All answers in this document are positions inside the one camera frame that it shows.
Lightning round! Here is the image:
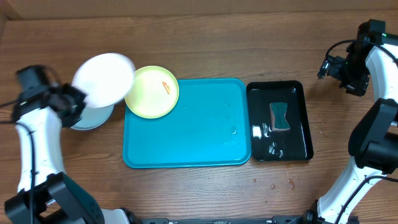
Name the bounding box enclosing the light blue plate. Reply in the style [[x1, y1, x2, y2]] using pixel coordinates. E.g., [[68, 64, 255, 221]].
[[71, 105, 114, 131]]

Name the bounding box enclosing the pink white plate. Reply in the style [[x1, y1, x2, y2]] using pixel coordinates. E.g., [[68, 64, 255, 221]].
[[72, 53, 136, 108]]

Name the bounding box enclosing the green scrubbing sponge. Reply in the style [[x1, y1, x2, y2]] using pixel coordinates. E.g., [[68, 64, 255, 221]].
[[269, 102, 290, 131]]

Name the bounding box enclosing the yellow plate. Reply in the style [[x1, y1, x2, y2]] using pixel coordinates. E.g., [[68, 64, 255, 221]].
[[124, 65, 179, 119]]

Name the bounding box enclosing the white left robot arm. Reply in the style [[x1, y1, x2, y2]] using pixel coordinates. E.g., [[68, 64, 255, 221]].
[[4, 84, 140, 223]]

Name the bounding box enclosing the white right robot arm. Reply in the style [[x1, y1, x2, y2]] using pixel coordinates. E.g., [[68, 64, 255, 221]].
[[293, 31, 397, 223]]

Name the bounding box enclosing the black water tray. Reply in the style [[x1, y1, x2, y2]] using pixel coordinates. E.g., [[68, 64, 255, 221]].
[[246, 80, 314, 161]]

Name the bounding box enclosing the teal serving tray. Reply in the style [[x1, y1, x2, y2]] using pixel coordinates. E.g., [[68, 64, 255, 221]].
[[123, 78, 251, 169]]

